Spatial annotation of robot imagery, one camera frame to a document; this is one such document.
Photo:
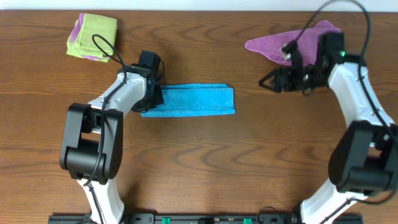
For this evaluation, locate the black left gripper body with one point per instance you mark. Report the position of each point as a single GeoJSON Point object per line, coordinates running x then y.
{"type": "Point", "coordinates": [152, 102]}

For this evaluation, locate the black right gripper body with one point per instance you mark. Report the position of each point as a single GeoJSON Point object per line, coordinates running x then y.
{"type": "Point", "coordinates": [300, 80]}

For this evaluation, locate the purple microfiber cloth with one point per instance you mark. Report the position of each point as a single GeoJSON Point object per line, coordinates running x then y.
{"type": "Point", "coordinates": [270, 46]}

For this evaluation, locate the blue microfiber cloth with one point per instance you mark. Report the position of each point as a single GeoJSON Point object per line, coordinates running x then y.
{"type": "Point", "coordinates": [195, 99]}

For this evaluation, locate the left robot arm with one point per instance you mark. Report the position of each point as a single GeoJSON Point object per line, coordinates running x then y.
{"type": "Point", "coordinates": [92, 145]}

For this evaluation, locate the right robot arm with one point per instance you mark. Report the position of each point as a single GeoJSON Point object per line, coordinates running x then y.
{"type": "Point", "coordinates": [364, 162]}

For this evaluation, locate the folded green cloth top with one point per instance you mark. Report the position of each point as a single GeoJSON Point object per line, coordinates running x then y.
{"type": "Point", "coordinates": [97, 35]}

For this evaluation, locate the folded green cloth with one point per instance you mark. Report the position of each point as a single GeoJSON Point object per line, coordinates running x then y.
{"type": "Point", "coordinates": [80, 44]}
{"type": "Point", "coordinates": [97, 35]}

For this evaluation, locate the folded green cloth bottom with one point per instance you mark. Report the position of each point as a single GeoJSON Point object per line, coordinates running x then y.
{"type": "Point", "coordinates": [80, 44]}

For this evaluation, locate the folded purple cloth in stack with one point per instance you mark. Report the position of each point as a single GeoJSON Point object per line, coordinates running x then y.
{"type": "Point", "coordinates": [80, 44]}

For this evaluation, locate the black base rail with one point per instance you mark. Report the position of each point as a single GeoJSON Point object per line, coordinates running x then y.
{"type": "Point", "coordinates": [148, 218]}

